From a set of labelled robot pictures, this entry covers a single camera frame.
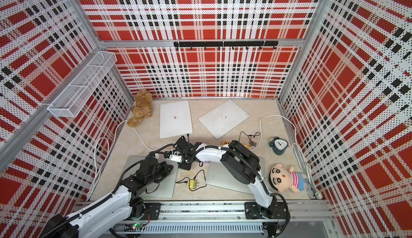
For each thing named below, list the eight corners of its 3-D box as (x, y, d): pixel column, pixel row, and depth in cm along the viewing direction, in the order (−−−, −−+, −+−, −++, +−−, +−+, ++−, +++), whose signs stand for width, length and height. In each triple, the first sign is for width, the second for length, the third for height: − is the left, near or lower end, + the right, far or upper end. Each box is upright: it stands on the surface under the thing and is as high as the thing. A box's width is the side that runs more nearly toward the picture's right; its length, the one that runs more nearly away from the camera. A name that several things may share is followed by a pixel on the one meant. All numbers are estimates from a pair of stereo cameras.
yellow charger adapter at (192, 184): (187, 189, 82) (186, 187, 79) (188, 181, 84) (187, 179, 81) (198, 189, 82) (198, 187, 79) (199, 181, 84) (198, 179, 81)
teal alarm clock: (271, 155, 94) (273, 151, 90) (267, 140, 100) (269, 136, 97) (287, 155, 94) (290, 151, 90) (283, 140, 100) (285, 136, 97)
